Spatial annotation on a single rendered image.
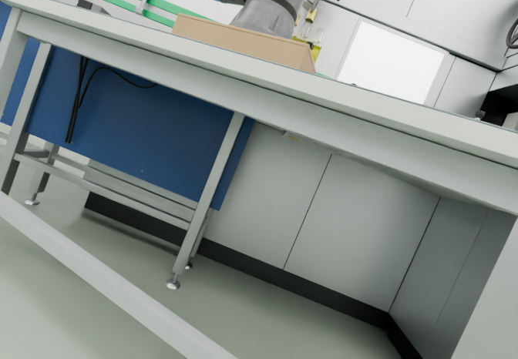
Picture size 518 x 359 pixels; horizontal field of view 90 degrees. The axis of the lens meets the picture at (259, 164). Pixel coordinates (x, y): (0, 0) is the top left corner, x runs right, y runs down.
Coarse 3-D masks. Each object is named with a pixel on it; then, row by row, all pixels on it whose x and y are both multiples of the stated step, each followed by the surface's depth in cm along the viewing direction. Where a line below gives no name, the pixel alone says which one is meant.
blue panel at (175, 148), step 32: (0, 32) 95; (32, 64) 96; (64, 64) 95; (96, 64) 95; (64, 96) 96; (96, 96) 96; (128, 96) 95; (160, 96) 95; (192, 96) 95; (32, 128) 97; (64, 128) 97; (96, 128) 96; (128, 128) 96; (160, 128) 96; (192, 128) 95; (224, 128) 95; (96, 160) 97; (128, 160) 97; (160, 160) 96; (192, 160) 96; (192, 192) 97; (224, 192) 96
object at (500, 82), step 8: (512, 56) 114; (504, 64) 117; (512, 64) 112; (504, 72) 115; (512, 72) 111; (496, 80) 117; (504, 80) 113; (512, 80) 109; (496, 88) 116; (504, 88) 112; (512, 88) 110; (504, 96) 119; (512, 96) 116
